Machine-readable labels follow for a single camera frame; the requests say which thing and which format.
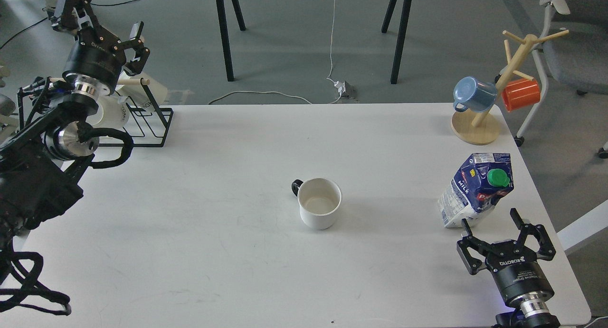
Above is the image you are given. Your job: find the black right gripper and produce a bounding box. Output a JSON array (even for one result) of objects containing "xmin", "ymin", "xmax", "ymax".
[{"xmin": 456, "ymin": 207, "xmax": 557, "ymax": 309}]

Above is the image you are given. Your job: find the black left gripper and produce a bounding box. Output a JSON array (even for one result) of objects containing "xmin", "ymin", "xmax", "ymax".
[{"xmin": 51, "ymin": 0, "xmax": 150, "ymax": 95}]

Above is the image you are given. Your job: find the white mug black handle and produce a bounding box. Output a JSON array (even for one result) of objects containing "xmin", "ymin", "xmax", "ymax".
[{"xmin": 291, "ymin": 178, "xmax": 342, "ymax": 230}]

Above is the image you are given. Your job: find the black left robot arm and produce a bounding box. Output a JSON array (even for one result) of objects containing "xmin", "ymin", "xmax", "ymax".
[{"xmin": 0, "ymin": 0, "xmax": 150, "ymax": 316}]

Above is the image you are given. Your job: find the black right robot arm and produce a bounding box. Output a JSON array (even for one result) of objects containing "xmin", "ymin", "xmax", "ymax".
[{"xmin": 457, "ymin": 208, "xmax": 561, "ymax": 328}]

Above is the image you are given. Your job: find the blue white milk carton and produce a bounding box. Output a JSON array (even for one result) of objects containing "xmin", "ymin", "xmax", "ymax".
[{"xmin": 438, "ymin": 153, "xmax": 514, "ymax": 228}]

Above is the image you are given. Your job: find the cream mug on rack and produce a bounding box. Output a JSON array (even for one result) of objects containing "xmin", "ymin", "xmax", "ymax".
[{"xmin": 116, "ymin": 71, "xmax": 169, "ymax": 111}]

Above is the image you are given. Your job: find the white mug with lettering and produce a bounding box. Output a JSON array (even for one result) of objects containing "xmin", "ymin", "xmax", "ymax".
[{"xmin": 86, "ymin": 96, "xmax": 130, "ymax": 130}]

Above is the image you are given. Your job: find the black table leg left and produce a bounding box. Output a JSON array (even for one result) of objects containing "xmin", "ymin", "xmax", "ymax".
[{"xmin": 215, "ymin": 0, "xmax": 246, "ymax": 82}]

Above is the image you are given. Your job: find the black table leg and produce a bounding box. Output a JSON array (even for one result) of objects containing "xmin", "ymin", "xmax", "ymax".
[
  {"xmin": 381, "ymin": 0, "xmax": 413, "ymax": 85},
  {"xmin": 215, "ymin": 0, "xmax": 246, "ymax": 82}
]

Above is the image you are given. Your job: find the wooden mug tree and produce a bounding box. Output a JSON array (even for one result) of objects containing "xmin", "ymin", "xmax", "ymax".
[{"xmin": 451, "ymin": 29, "xmax": 569, "ymax": 145}]

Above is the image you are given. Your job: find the orange mug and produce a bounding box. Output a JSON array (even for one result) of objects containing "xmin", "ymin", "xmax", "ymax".
[{"xmin": 501, "ymin": 78, "xmax": 541, "ymax": 112}]

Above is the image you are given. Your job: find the blue mug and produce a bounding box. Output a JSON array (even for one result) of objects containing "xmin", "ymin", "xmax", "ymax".
[{"xmin": 453, "ymin": 76, "xmax": 497, "ymax": 112}]

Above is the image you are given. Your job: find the white power adapter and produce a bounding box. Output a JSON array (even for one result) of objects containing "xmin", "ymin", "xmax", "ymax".
[{"xmin": 333, "ymin": 81, "xmax": 357, "ymax": 100}]

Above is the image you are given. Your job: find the black table leg right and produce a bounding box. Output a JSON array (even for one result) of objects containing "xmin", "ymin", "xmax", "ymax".
[{"xmin": 381, "ymin": 0, "xmax": 413, "ymax": 85}]

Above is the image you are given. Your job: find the black wire mug rack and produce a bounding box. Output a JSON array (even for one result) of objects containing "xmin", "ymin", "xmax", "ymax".
[{"xmin": 17, "ymin": 75, "xmax": 173, "ymax": 148}]

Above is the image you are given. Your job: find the white floor cable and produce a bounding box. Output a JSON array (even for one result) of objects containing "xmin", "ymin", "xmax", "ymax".
[{"xmin": 208, "ymin": 0, "xmax": 354, "ymax": 105}]

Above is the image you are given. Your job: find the black cable loop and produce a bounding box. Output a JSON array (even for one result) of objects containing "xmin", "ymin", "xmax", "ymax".
[{"xmin": 0, "ymin": 251, "xmax": 72, "ymax": 317}]

